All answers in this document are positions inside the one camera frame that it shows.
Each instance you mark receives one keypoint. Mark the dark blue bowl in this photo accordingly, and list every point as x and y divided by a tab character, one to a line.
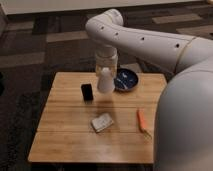
126	80

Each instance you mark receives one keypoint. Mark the wooden table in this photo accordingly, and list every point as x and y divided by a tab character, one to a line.
65	133

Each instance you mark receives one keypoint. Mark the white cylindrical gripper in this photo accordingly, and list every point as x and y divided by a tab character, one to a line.
106	56

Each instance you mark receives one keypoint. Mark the white rectangular sponge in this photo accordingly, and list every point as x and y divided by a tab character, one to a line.
102	122

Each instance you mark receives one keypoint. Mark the orange carrot toy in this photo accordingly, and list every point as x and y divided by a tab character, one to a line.
142	123

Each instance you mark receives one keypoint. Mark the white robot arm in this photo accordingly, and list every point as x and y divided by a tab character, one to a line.
183	130

